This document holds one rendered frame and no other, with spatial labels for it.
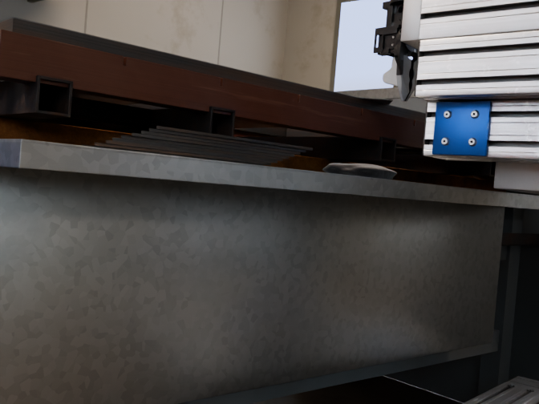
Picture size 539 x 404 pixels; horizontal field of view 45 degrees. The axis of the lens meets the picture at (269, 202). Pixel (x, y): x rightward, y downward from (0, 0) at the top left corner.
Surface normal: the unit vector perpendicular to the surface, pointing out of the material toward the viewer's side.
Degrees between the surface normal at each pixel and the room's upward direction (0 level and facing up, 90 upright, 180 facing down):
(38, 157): 90
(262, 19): 90
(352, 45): 90
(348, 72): 90
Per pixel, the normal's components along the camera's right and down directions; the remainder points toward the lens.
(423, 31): -0.64, -0.04
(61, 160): 0.66, 0.07
